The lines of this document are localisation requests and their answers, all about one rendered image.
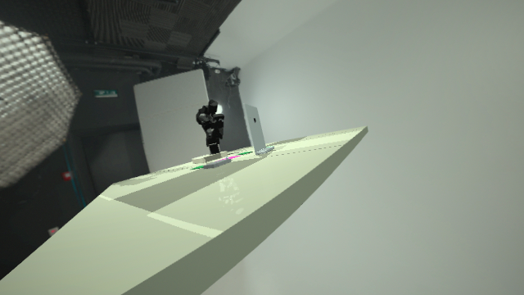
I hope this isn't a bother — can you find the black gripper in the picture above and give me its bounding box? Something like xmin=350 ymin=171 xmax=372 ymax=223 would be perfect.
xmin=209 ymin=113 xmax=224 ymax=139

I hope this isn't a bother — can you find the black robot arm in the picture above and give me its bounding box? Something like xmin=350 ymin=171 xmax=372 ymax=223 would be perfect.
xmin=196 ymin=99 xmax=220 ymax=155

